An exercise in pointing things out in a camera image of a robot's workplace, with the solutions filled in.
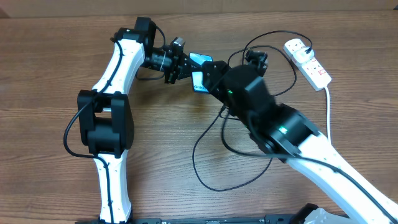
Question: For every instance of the Samsung Galaxy smartphone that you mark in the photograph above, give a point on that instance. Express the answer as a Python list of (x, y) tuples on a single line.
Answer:
[(197, 77)]

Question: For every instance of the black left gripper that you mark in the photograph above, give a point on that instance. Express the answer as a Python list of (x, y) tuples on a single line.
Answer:
[(178, 68)]

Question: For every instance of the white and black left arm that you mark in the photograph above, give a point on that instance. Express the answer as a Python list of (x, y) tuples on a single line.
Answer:
[(104, 113)]

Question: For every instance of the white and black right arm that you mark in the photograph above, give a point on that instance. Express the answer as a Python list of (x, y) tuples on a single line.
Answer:
[(285, 133)]

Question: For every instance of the white power strip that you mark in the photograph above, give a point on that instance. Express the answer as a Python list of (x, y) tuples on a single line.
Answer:
[(313, 71)]

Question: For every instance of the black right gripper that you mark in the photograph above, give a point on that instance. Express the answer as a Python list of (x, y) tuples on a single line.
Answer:
[(214, 84)]

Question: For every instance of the white charger adapter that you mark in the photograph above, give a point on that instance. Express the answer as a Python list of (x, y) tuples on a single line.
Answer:
[(303, 55)]

